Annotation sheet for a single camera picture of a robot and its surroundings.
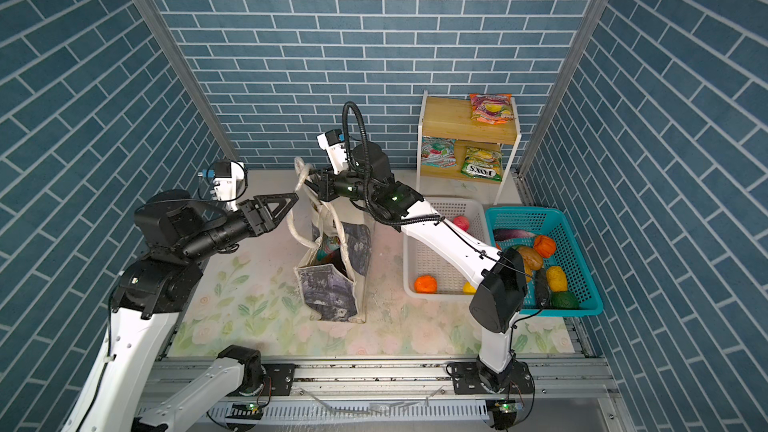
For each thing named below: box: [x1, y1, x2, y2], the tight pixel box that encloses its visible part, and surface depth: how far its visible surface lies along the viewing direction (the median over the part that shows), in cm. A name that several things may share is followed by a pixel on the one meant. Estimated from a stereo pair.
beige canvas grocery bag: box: [286, 157, 375, 323], surface depth 71 cm
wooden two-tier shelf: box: [416, 90, 522, 205], surface depth 91 cm
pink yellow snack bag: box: [470, 93, 514, 125], surface depth 91 cm
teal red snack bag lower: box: [421, 136, 457, 168], surface depth 103 cm
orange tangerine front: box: [414, 275, 437, 294], surface depth 86 cm
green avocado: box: [550, 291, 579, 309], surface depth 84 cm
